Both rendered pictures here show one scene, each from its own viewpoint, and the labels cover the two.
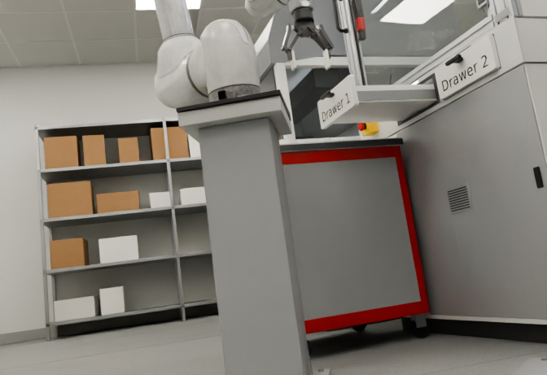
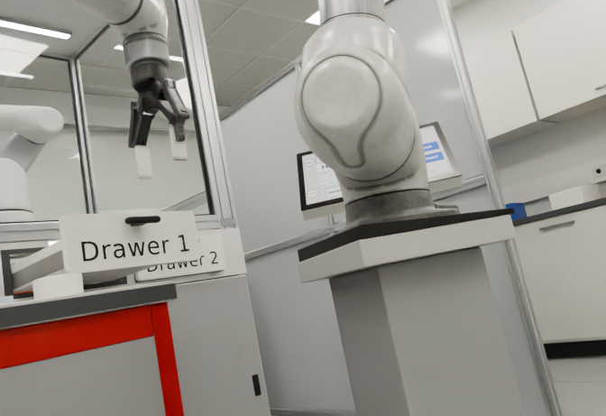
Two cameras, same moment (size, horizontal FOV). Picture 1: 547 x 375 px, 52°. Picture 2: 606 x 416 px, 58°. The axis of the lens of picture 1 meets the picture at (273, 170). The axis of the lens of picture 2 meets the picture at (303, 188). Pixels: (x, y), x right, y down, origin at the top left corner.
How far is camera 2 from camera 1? 235 cm
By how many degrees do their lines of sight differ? 115
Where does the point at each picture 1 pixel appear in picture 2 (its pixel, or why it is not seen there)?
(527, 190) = (244, 400)
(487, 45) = (218, 243)
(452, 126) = not seen: hidden behind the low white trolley
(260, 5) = not seen: outside the picture
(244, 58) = not seen: hidden behind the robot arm
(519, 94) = (241, 301)
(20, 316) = not seen: outside the picture
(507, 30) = (233, 238)
